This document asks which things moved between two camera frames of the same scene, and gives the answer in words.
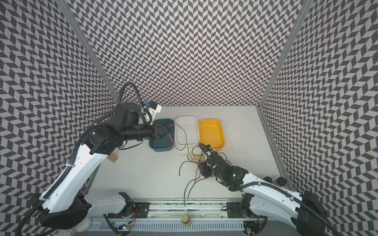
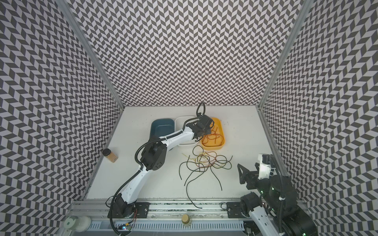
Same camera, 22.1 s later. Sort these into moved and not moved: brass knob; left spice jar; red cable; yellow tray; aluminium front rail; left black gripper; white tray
Moved: red cable; left black gripper
Not moved: left spice jar; aluminium front rail; brass knob; white tray; yellow tray
